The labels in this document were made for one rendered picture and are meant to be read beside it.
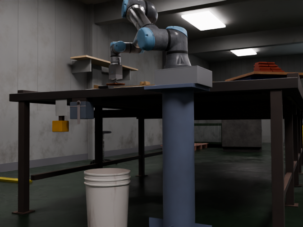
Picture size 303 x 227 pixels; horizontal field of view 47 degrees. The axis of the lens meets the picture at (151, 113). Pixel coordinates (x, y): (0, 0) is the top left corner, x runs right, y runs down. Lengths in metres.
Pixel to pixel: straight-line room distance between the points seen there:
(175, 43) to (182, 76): 0.20
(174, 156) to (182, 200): 0.23
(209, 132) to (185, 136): 8.47
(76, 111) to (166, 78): 0.88
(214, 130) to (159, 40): 8.49
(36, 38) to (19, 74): 0.73
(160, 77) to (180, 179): 0.53
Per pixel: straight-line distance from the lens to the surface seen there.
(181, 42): 1.89
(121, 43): 2.50
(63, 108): 2.59
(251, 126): 8.47
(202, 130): 10.35
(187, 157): 1.83
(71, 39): 6.73
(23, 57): 5.83
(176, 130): 1.80
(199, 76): 1.78
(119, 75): 2.58
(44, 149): 6.04
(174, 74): 1.80
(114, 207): 2.22
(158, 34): 1.84
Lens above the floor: 0.67
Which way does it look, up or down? 2 degrees up
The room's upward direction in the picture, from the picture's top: straight up
